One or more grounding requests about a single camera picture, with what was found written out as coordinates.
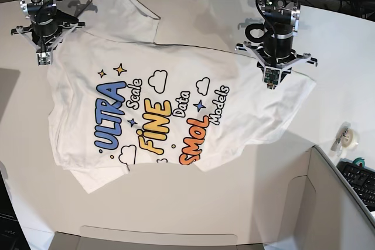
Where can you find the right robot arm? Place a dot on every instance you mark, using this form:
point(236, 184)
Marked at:
point(43, 11)

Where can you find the black keyboard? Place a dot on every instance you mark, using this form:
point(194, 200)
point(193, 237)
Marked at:
point(361, 180)

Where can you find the green tape roll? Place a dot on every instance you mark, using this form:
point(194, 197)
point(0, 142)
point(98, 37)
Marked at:
point(359, 162)

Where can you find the clear tape dispenser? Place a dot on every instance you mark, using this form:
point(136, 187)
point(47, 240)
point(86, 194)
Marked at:
point(346, 139)

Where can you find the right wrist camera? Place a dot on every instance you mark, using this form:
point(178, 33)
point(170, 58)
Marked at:
point(44, 58)

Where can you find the grey cardboard box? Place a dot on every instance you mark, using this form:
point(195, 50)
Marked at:
point(321, 211)

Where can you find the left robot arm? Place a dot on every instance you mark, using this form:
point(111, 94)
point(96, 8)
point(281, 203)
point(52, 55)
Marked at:
point(280, 20)

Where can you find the grey flat panel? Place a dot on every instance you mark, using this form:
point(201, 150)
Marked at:
point(8, 80)

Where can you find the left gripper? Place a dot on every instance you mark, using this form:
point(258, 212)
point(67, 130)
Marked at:
point(277, 54)

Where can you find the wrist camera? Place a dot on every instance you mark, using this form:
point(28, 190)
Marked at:
point(273, 76)
point(44, 58)

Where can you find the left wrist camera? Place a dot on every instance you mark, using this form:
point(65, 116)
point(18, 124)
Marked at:
point(273, 76)

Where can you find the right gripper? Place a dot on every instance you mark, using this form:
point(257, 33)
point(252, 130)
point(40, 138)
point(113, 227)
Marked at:
point(45, 38)

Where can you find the white printed t-shirt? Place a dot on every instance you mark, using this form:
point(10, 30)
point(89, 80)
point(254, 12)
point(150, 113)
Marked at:
point(120, 99)

